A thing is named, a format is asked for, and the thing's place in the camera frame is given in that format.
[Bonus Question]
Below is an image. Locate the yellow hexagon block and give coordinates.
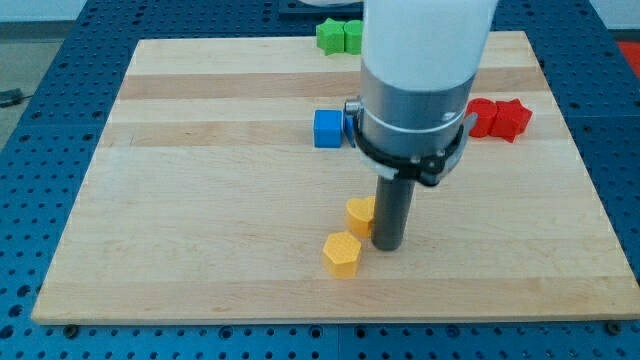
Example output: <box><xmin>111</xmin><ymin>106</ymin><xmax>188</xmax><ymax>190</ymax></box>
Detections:
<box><xmin>322</xmin><ymin>232</ymin><xmax>362</xmax><ymax>279</ymax></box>

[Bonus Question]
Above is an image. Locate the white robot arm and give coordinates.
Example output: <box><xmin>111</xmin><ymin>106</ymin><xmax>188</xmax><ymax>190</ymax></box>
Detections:
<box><xmin>354</xmin><ymin>0</ymin><xmax>497</xmax><ymax>186</ymax></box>

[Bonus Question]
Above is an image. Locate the blue cube block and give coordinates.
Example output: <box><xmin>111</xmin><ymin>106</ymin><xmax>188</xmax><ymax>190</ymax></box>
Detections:
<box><xmin>313</xmin><ymin>109</ymin><xmax>342</xmax><ymax>148</ymax></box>

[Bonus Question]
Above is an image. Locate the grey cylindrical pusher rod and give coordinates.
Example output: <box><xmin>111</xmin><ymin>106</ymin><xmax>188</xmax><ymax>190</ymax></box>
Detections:
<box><xmin>371</xmin><ymin>177</ymin><xmax>414</xmax><ymax>251</ymax></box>

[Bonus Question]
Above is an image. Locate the wooden board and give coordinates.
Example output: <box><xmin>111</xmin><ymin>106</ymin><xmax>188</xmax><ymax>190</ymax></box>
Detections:
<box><xmin>32</xmin><ymin>31</ymin><xmax>639</xmax><ymax>325</ymax></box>

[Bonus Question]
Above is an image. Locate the green star block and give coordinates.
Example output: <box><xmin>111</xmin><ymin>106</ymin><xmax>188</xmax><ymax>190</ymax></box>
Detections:
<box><xmin>316</xmin><ymin>18</ymin><xmax>345</xmax><ymax>56</ymax></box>

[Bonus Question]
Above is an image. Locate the green cylinder block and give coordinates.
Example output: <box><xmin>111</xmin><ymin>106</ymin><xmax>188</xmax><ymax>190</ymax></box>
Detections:
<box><xmin>343</xmin><ymin>20</ymin><xmax>363</xmax><ymax>55</ymax></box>

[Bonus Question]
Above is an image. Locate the red cylinder block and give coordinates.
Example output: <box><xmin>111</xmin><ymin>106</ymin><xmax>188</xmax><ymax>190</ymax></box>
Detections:
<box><xmin>467</xmin><ymin>98</ymin><xmax>498</xmax><ymax>138</ymax></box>

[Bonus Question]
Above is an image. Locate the red star block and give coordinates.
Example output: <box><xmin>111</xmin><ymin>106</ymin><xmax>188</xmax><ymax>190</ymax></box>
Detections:
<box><xmin>489</xmin><ymin>99</ymin><xmax>533</xmax><ymax>143</ymax></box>

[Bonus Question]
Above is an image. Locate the black device on floor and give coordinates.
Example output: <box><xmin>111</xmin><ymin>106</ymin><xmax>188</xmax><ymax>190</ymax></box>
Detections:
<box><xmin>0</xmin><ymin>88</ymin><xmax>24</xmax><ymax>108</ymax></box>

